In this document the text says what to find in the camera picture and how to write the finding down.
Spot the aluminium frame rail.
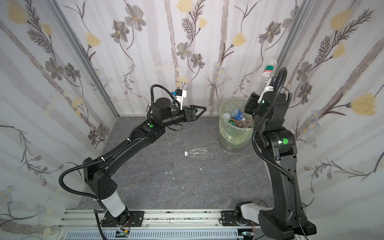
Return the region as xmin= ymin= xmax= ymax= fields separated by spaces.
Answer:
xmin=53 ymin=209 xmax=268 ymax=240

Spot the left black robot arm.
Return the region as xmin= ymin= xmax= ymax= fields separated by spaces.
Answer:
xmin=84 ymin=98 xmax=207 ymax=218

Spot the clear bottle green cap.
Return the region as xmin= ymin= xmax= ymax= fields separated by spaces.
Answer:
xmin=255 ymin=60 xmax=278 ymax=95

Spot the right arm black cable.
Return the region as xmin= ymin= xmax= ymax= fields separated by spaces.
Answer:
xmin=251 ymin=66 xmax=298 ymax=184

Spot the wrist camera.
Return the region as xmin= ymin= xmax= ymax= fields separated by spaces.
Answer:
xmin=258 ymin=85 xmax=274 ymax=104
xmin=172 ymin=89 xmax=187 ymax=109

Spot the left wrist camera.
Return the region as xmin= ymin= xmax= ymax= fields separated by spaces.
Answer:
xmin=172 ymin=89 xmax=187 ymax=109

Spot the clear bottle blue label white cap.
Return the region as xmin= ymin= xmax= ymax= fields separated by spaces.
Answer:
xmin=229 ymin=108 xmax=245 ymax=121

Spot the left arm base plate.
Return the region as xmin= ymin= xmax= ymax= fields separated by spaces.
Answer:
xmin=101 ymin=211 xmax=145 ymax=227

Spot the green soda bottle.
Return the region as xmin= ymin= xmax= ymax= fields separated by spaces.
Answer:
xmin=229 ymin=119 xmax=238 ymax=127

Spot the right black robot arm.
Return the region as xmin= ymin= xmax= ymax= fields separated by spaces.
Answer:
xmin=235 ymin=92 xmax=317 ymax=240

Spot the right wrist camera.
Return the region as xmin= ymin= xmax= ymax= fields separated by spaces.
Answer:
xmin=258 ymin=85 xmax=274 ymax=104

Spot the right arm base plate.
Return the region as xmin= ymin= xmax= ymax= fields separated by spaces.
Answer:
xmin=219 ymin=210 xmax=241 ymax=227

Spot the white bottle red cap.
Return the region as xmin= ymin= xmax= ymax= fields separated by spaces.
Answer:
xmin=222 ymin=113 xmax=231 ymax=122

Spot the crushed clear bottle white cap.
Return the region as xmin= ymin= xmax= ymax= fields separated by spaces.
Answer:
xmin=184 ymin=147 xmax=208 ymax=157

